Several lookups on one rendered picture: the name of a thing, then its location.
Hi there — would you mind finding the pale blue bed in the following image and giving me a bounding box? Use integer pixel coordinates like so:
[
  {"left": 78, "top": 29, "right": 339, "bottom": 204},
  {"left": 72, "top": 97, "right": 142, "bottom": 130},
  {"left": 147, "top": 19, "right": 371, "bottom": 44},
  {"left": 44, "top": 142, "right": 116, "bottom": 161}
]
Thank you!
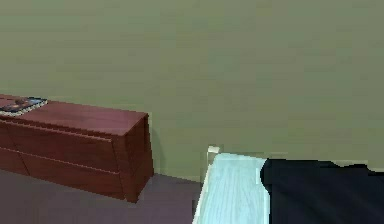
[{"left": 192, "top": 145, "right": 272, "bottom": 224}]

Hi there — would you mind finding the red-brown chest of drawers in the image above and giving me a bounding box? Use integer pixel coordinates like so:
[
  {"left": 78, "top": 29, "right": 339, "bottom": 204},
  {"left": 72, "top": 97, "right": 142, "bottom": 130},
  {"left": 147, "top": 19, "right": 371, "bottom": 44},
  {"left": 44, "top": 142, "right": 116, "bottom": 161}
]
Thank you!
[{"left": 0, "top": 93, "right": 155, "bottom": 204}]

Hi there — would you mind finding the dark navy blanket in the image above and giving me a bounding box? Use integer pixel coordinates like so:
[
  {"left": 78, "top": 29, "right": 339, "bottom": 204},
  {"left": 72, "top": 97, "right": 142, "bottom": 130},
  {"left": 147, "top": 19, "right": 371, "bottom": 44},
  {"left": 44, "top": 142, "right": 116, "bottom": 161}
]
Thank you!
[{"left": 260, "top": 158, "right": 384, "bottom": 224}]

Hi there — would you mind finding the dark blue book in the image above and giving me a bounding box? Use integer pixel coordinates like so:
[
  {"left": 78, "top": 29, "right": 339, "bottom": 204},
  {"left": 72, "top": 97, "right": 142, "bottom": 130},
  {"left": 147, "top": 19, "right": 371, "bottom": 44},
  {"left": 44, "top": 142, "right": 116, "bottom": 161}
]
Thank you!
[{"left": 0, "top": 96, "right": 49, "bottom": 117}]

